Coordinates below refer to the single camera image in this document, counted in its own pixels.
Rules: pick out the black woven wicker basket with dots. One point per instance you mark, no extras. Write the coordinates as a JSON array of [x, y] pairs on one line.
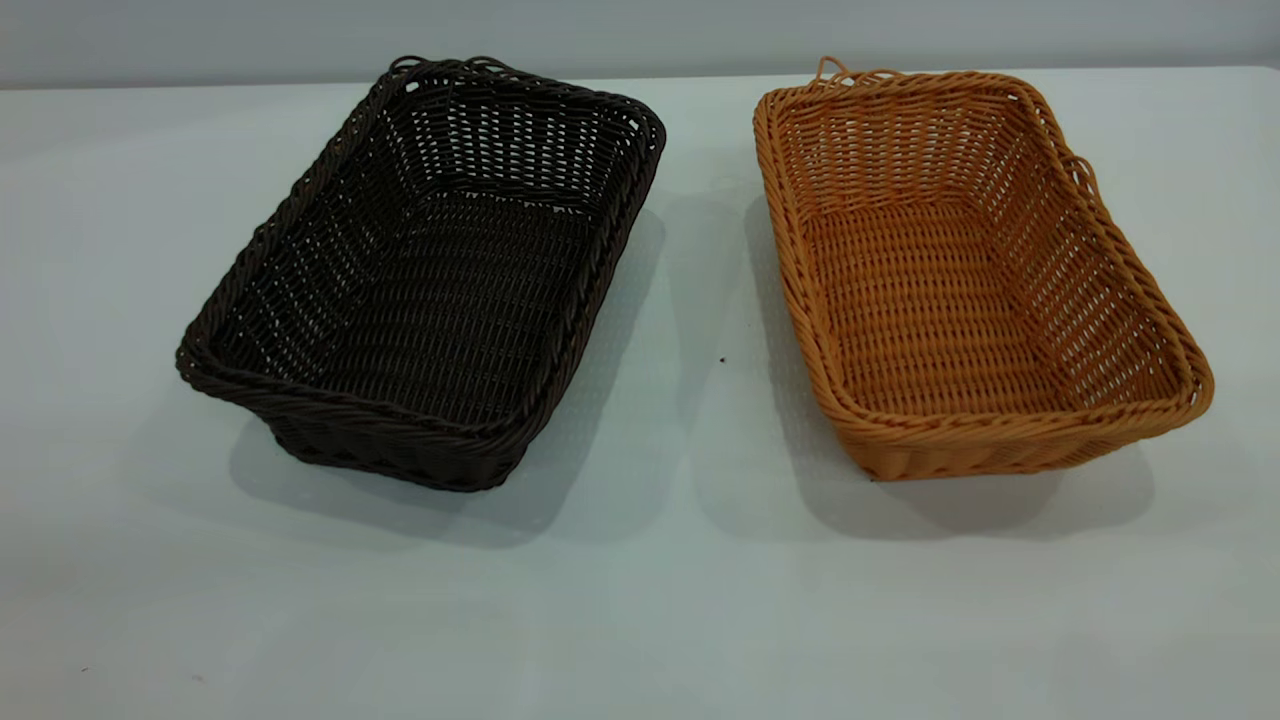
[[440, 290]]

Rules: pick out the orange woven wicker basket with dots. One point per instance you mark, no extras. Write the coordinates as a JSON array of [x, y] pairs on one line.
[[950, 300]]

